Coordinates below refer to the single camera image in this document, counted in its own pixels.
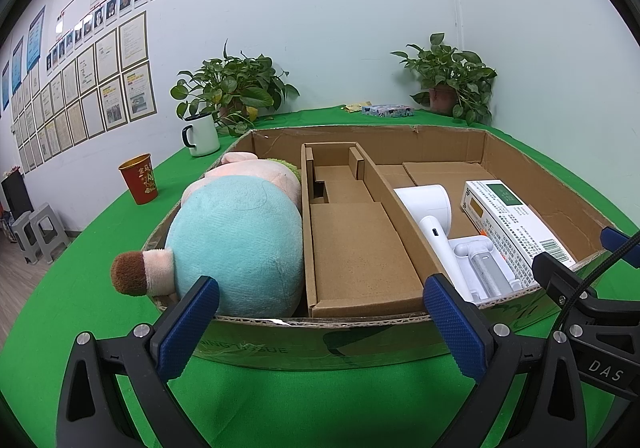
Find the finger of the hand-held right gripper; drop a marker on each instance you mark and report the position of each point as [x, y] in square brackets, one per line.
[552, 272]
[619, 239]

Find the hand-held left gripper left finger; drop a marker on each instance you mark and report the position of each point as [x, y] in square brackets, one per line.
[187, 328]

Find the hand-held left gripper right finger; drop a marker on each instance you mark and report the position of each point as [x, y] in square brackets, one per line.
[455, 328]

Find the white box with green label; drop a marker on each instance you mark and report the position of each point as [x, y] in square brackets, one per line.
[520, 228]

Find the white handheld appliance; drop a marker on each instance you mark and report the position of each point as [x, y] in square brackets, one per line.
[430, 208]

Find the narrow cardboard insert box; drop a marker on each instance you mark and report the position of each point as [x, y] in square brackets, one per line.
[350, 248]

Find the large cardboard box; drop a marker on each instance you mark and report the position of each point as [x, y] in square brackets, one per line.
[450, 163]

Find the plush toy in teal shirt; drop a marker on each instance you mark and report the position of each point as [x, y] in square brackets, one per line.
[240, 238]

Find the green tablecloth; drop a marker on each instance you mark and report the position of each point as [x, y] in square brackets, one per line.
[75, 288]

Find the red paper cup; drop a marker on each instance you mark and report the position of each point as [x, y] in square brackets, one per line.
[141, 180]

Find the grey plastic stool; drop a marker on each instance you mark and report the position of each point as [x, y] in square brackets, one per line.
[22, 235]
[47, 230]

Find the white enamel mug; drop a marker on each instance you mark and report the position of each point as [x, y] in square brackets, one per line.
[204, 136]

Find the black monitor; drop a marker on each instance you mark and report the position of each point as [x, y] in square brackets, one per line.
[15, 198]

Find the pothos plant in brown pot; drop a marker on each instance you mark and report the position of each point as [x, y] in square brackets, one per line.
[450, 73]

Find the patterned tissue pack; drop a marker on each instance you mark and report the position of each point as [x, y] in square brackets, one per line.
[390, 111]

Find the yellow paper item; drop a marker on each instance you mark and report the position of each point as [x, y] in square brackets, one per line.
[352, 107]

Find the bushy potted pothos plant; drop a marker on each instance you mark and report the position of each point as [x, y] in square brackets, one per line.
[235, 83]

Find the group of framed wall certificates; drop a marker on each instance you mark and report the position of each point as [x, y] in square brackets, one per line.
[100, 93]

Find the blue wall poster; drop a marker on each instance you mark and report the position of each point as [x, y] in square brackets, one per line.
[36, 36]
[17, 63]
[5, 84]

